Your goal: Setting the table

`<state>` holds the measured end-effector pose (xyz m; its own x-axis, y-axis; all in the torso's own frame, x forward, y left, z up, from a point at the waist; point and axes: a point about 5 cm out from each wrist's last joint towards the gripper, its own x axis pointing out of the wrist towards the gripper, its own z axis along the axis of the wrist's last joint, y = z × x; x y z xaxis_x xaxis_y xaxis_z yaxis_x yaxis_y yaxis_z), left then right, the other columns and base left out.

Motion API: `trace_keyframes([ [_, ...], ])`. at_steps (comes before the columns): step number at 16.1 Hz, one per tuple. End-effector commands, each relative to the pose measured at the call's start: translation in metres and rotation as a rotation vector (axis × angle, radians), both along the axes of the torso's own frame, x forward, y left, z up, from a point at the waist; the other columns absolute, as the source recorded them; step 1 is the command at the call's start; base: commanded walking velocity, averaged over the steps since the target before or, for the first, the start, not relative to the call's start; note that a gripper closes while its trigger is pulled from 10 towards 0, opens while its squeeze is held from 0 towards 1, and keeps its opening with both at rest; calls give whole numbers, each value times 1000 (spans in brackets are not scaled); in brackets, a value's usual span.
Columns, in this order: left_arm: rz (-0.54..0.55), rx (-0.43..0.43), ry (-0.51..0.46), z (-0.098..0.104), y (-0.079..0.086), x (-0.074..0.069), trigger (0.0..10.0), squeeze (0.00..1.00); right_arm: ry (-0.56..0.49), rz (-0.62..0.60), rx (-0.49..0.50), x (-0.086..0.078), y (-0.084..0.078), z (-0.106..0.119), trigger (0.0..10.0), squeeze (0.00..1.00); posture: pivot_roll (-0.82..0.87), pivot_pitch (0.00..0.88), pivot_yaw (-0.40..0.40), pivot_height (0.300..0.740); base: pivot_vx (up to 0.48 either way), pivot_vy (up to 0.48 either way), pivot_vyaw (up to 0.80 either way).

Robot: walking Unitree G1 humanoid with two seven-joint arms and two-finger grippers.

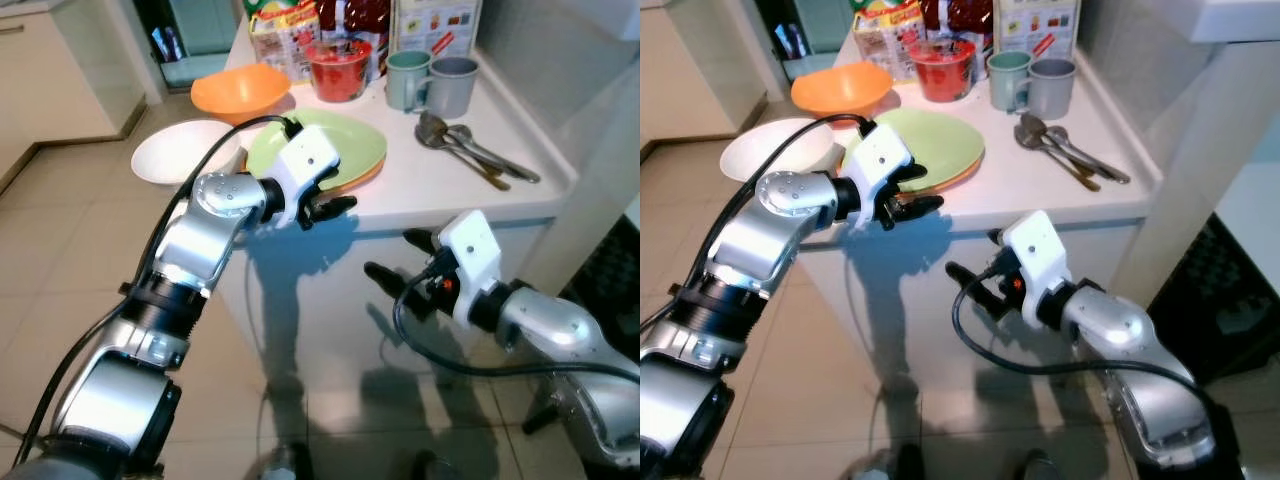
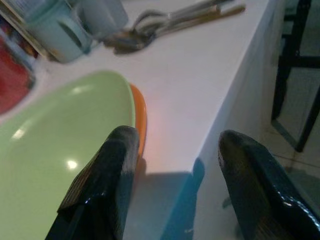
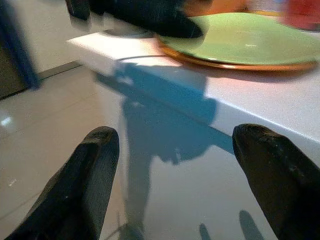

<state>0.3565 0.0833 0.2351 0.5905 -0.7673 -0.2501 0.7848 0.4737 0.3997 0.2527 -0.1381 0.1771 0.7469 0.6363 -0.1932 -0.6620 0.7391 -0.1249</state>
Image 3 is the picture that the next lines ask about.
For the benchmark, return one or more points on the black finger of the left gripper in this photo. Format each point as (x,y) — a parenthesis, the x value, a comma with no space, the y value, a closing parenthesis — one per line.
(155,17)

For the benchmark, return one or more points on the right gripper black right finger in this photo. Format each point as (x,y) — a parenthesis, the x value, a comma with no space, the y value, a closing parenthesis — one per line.
(282,187)

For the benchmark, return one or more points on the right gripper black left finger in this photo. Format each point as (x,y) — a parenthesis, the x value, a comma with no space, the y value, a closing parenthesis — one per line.
(75,190)

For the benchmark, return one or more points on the green plate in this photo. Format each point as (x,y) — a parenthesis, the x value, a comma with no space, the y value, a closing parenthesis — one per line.
(250,42)

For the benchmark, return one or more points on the orange bowl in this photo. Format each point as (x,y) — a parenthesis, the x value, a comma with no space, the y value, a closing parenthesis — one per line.
(220,6)

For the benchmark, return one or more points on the white kitchen island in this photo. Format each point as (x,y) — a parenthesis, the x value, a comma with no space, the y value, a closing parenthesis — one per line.
(262,105)

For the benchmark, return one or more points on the orange plate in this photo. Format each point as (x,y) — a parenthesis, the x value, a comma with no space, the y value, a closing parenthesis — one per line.
(237,67)

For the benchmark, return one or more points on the red instant noodle cup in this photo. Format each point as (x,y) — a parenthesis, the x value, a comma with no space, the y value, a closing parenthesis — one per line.
(305,15)

